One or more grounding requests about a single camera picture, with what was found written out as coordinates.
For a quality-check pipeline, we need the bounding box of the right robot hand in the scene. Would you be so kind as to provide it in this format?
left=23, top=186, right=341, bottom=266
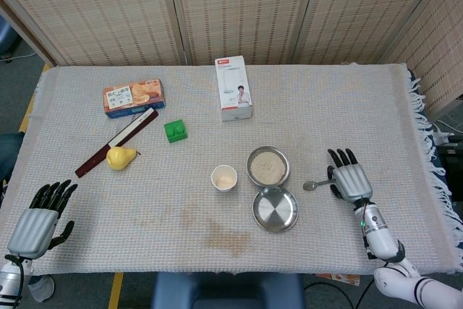
left=326, top=148, right=374, bottom=204

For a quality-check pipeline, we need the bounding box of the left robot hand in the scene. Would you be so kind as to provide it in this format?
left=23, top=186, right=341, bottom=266
left=6, top=179, right=79, bottom=260

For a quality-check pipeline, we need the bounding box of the small metal spoon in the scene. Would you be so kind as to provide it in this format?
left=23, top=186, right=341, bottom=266
left=302, top=178, right=336, bottom=192

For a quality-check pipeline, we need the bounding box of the steel bowl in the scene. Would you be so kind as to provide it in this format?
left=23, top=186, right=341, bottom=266
left=246, top=145, right=291, bottom=187

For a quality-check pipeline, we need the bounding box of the white paper cup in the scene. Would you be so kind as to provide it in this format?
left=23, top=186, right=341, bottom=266
left=211, top=164, right=238, bottom=193

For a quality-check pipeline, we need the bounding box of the grey rounded foot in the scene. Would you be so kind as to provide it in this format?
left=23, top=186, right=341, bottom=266
left=27, top=275, right=56, bottom=303

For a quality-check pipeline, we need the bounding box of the dark blue fabric thing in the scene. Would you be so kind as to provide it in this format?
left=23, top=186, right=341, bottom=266
left=0, top=132, right=25, bottom=182

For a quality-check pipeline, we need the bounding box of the empty steel plate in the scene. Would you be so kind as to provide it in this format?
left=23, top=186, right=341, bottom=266
left=252, top=186, right=300, bottom=232

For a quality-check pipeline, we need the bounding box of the orange package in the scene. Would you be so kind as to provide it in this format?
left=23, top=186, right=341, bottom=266
left=314, top=273, right=361, bottom=287

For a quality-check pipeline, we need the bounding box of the white power strip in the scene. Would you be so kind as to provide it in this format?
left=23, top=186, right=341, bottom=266
left=432, top=122, right=456, bottom=146

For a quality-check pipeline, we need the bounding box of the black box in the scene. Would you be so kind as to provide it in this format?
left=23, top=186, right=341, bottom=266
left=436, top=142, right=463, bottom=194

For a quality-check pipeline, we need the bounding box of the yellow pear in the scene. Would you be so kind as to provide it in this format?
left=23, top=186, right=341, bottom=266
left=106, top=146, right=141, bottom=172

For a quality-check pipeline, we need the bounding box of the grey woven tablecloth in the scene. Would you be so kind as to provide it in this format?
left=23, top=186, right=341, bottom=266
left=0, top=62, right=463, bottom=276

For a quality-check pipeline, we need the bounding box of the long dark red box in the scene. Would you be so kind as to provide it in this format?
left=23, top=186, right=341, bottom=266
left=74, top=107, right=160, bottom=179

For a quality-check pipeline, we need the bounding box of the white lamp box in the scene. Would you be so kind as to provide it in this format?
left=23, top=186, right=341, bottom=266
left=214, top=55, right=253, bottom=122

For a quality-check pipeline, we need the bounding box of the orange biscuit box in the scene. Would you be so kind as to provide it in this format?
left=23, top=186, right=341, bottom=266
left=102, top=77, right=167, bottom=119

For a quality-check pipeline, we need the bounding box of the green toy block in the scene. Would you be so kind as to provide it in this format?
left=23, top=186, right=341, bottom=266
left=163, top=119, right=189, bottom=143

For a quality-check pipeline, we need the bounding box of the bamboo folding screen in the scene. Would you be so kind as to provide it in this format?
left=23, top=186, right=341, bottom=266
left=0, top=0, right=463, bottom=118

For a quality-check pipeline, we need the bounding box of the black cable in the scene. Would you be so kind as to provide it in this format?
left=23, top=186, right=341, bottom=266
left=303, top=282, right=377, bottom=309

